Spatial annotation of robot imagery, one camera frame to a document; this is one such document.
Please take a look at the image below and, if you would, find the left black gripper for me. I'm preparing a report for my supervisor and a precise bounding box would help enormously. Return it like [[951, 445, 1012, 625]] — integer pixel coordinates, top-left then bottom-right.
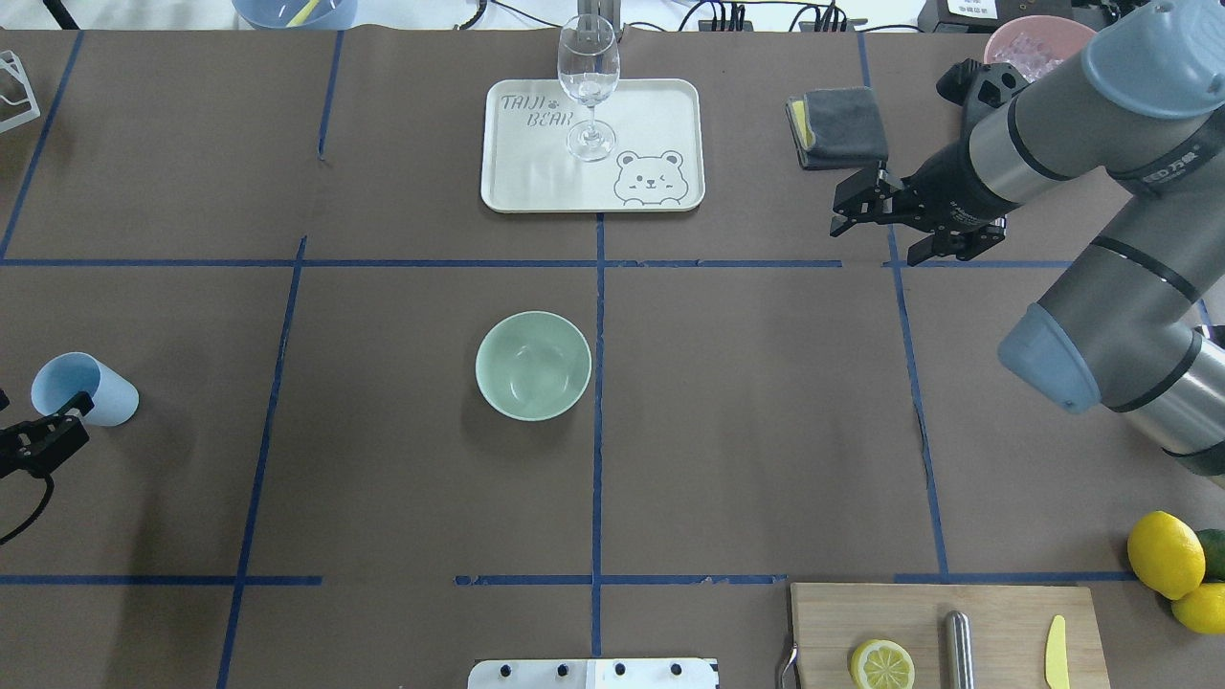
[[1, 389, 96, 478]]

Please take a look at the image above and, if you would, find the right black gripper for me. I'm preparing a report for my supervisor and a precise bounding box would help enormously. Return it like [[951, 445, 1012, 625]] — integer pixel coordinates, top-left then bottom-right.
[[831, 58, 1029, 267]]

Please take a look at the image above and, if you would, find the light blue cup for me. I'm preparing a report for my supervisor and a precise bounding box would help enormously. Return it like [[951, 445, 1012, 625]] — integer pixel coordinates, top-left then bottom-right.
[[31, 352, 140, 427]]

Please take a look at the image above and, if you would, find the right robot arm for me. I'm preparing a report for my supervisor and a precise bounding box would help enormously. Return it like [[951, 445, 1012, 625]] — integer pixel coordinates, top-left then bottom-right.
[[831, 1, 1224, 481]]

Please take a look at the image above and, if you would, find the pink bowl with ice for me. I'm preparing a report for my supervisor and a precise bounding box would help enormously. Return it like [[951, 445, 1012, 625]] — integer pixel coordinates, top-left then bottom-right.
[[982, 13, 1098, 81]]

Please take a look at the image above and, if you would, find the green bowl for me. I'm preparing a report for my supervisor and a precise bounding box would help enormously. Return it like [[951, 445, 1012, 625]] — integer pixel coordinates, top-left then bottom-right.
[[474, 310, 593, 422]]

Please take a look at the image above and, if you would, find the blue bowl with fork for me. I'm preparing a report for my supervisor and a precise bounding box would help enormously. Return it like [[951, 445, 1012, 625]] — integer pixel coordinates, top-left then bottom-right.
[[232, 1, 363, 31]]

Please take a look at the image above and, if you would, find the cream bear tray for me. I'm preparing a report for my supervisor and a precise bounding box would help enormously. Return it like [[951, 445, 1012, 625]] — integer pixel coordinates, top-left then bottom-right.
[[480, 78, 706, 213]]

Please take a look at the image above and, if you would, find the wine glass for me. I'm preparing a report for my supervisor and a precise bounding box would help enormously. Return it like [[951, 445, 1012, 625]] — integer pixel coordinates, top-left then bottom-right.
[[557, 13, 621, 163]]

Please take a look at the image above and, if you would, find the metal muddler rod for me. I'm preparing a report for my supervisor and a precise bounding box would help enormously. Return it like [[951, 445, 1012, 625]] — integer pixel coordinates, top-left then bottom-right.
[[944, 611, 976, 689]]

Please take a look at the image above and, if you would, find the wooden cutting board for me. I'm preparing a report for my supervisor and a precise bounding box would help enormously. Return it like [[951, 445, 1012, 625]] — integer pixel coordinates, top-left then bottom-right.
[[791, 584, 1111, 688]]

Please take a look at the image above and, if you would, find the yellow lemon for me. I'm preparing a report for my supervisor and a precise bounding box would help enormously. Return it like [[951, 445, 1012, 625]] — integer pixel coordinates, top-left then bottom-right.
[[1127, 511, 1205, 601], [1170, 584, 1224, 635]]

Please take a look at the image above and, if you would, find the green lime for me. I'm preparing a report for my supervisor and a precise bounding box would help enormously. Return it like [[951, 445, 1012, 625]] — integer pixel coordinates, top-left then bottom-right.
[[1196, 528, 1225, 584]]

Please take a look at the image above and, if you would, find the half lemon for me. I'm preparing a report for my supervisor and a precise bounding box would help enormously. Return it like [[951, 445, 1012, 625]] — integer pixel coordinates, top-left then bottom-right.
[[848, 638, 916, 689]]

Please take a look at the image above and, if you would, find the yellow plastic knife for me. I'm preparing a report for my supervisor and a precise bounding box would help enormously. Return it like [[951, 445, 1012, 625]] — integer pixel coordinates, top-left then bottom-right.
[[1044, 614, 1071, 689]]

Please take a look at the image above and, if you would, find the white wire cup rack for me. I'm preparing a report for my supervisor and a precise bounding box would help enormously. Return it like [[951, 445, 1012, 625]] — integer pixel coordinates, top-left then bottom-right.
[[1, 51, 42, 132]]

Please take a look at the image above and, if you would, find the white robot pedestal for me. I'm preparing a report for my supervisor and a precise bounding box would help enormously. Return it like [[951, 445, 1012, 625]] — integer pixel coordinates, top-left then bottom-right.
[[467, 657, 722, 688]]

